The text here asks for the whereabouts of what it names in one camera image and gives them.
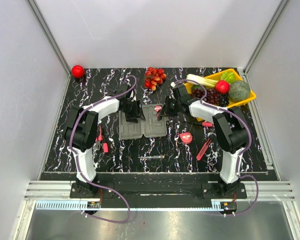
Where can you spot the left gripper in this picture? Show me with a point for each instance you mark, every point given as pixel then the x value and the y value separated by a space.
pixel 137 113

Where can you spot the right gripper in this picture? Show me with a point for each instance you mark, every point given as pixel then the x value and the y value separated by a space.
pixel 165 109

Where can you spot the grey plastic tool case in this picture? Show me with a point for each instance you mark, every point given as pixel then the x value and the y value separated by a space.
pixel 147 128

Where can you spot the red tape measure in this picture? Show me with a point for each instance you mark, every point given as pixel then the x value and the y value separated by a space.
pixel 186 137

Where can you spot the red hex key set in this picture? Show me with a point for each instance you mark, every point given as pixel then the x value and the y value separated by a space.
pixel 159 121

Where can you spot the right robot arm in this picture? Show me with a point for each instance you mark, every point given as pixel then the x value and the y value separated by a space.
pixel 231 130

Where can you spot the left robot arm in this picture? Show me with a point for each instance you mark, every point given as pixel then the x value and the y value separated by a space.
pixel 81 129

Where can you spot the red cherry bunch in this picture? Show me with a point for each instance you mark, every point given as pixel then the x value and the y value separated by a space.
pixel 154 77

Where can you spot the clear test pen screwdriver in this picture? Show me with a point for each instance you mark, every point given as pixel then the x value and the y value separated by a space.
pixel 152 157

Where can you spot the green avocado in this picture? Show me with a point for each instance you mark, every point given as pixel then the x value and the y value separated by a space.
pixel 198 88

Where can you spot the dark red grape bunch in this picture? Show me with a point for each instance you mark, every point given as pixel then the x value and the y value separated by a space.
pixel 211 97

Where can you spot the white green leek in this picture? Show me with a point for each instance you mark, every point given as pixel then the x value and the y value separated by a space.
pixel 195 79

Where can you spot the red utility knife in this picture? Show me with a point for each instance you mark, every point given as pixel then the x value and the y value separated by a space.
pixel 203 149

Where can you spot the black grape bunch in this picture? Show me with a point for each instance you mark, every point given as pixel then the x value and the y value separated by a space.
pixel 223 100

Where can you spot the red apple in tray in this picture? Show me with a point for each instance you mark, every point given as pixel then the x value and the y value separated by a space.
pixel 222 86

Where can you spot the red apple in corner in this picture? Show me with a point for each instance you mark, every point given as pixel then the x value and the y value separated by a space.
pixel 77 71

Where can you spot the green leafy vegetable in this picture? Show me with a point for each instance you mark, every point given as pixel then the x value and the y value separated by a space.
pixel 228 76

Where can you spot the green cantaloupe melon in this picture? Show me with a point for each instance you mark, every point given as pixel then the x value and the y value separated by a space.
pixel 239 91

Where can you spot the red handled pliers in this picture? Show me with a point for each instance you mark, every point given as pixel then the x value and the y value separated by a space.
pixel 99 138

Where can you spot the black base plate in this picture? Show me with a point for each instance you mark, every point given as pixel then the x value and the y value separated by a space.
pixel 157 195

